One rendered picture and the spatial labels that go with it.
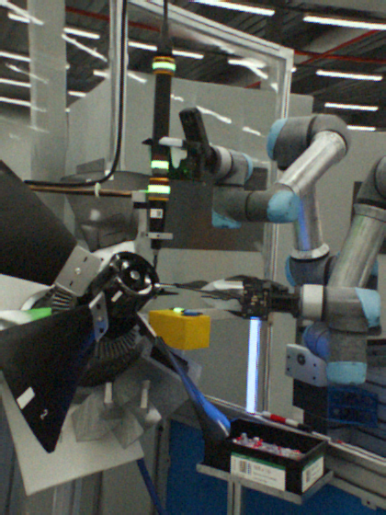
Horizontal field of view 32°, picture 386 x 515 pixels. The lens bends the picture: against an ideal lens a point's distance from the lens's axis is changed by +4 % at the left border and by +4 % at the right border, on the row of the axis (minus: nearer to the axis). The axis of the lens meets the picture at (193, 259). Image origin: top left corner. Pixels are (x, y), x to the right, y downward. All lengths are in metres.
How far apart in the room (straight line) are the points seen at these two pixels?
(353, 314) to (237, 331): 1.37
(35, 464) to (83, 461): 0.10
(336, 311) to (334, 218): 3.89
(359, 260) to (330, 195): 3.72
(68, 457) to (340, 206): 4.13
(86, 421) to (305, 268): 0.91
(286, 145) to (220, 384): 1.14
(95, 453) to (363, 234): 0.73
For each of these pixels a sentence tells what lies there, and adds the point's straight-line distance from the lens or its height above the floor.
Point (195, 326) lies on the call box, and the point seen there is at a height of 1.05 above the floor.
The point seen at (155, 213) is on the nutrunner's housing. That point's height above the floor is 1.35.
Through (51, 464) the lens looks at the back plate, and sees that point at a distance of 1.38.
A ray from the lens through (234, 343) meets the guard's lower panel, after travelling 2.72.
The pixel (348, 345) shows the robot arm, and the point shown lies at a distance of 1.40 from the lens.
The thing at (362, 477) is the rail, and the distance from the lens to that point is 1.57.
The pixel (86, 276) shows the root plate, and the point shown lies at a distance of 1.35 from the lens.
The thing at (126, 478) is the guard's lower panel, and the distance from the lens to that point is 2.47.
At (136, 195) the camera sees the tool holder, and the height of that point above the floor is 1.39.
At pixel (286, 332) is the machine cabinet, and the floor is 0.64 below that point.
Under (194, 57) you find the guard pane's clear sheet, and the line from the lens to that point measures 2.54.
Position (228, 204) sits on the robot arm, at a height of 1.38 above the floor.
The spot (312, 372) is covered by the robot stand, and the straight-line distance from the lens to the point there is 1.91.
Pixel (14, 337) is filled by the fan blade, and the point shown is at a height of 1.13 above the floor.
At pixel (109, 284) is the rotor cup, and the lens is 1.30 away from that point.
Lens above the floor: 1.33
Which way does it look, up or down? 3 degrees down
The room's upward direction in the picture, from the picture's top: 3 degrees clockwise
